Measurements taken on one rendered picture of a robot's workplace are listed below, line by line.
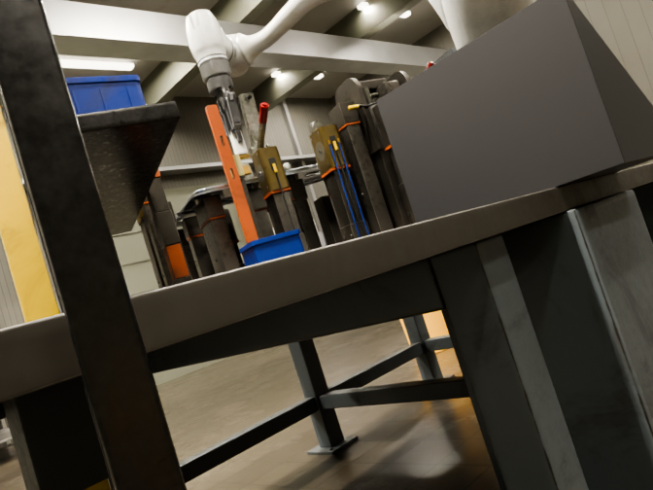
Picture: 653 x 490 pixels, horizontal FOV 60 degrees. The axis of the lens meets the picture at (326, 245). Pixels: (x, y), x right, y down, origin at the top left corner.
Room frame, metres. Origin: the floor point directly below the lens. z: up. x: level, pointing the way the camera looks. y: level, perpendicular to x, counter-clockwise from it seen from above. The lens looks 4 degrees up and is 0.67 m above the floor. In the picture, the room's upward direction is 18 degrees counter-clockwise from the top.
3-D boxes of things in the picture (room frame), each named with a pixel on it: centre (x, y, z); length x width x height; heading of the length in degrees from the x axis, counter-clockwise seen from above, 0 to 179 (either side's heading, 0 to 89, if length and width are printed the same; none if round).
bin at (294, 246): (1.17, 0.11, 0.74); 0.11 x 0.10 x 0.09; 116
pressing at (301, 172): (1.86, -0.28, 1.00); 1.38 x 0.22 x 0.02; 116
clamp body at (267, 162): (1.48, 0.08, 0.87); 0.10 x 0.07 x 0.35; 26
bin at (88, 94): (1.14, 0.40, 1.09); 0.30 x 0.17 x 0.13; 35
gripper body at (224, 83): (1.64, 0.16, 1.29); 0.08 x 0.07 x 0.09; 26
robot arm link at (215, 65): (1.64, 0.16, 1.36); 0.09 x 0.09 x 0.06
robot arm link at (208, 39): (1.65, 0.15, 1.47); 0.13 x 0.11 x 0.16; 167
